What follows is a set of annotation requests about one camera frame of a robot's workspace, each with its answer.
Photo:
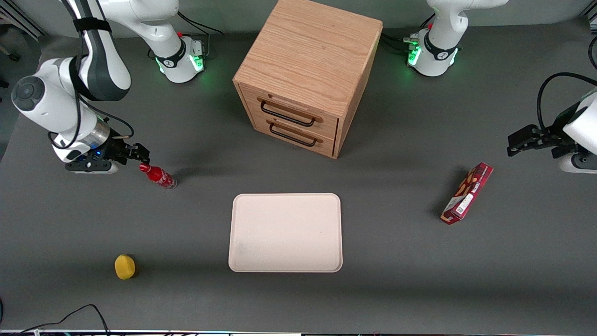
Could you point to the red snack box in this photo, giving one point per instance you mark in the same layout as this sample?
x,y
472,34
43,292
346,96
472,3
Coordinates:
x,y
468,193

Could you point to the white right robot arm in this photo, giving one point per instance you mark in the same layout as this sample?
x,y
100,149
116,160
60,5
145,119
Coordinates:
x,y
46,102

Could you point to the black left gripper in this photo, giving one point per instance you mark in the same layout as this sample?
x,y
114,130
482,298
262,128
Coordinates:
x,y
556,132

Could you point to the red coke bottle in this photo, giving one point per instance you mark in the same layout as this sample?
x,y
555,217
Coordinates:
x,y
161,177

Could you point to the aluminium frame profile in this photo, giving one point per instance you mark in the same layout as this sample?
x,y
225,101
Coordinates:
x,y
18,21
592,21

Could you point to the yellow sponge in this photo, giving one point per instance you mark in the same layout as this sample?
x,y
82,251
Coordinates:
x,y
124,267

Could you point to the beige plastic tray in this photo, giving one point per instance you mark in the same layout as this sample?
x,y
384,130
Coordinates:
x,y
285,232

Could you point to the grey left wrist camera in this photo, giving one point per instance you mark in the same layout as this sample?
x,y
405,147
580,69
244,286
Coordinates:
x,y
578,164

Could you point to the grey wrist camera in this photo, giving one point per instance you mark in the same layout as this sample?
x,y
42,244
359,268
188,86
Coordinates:
x,y
91,166
578,164

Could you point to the wooden drawer cabinet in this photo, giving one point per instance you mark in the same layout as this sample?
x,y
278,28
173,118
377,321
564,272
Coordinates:
x,y
308,56

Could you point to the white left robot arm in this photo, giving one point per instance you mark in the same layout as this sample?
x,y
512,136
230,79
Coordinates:
x,y
438,51

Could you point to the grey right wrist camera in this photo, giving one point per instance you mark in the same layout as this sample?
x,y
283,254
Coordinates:
x,y
91,166

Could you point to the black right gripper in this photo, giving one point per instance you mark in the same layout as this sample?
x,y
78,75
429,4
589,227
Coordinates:
x,y
116,150

